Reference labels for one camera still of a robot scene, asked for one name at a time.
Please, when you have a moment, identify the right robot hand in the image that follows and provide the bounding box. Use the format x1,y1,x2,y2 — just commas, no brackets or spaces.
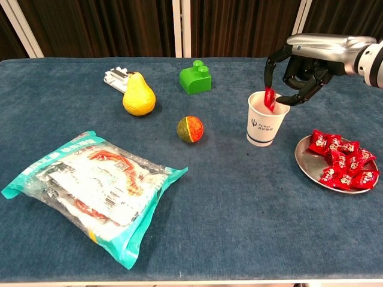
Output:
264,33,377,107

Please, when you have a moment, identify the white paper cup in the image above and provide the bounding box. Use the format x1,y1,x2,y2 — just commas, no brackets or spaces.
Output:
246,91,291,147

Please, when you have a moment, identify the round metal plate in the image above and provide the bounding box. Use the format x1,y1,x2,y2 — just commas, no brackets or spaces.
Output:
294,133,380,194

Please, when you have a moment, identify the dark pleated curtain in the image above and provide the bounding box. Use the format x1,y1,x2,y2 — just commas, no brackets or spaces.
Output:
17,0,176,58
0,8,29,60
190,0,302,58
302,0,383,41

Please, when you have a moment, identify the green toy brick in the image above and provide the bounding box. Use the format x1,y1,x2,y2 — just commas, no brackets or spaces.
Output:
178,59,212,96

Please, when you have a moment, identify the orange green ball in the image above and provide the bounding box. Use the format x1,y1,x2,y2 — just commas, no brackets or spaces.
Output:
176,115,205,144

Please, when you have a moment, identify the blue table cloth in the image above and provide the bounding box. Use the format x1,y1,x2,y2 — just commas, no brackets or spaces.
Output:
0,56,383,283

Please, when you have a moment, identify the yellow toy pear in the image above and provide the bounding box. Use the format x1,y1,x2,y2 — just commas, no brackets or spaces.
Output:
121,71,157,117

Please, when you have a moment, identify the white plastic clip device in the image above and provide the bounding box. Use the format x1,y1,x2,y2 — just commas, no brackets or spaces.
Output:
103,67,135,94

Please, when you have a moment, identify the teal clear snack bag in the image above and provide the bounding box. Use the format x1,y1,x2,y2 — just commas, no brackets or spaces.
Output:
1,130,189,271

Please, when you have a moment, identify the white frame post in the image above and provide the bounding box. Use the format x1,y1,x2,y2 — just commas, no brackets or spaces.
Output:
0,0,45,58
291,0,314,36
172,0,183,58
181,0,192,58

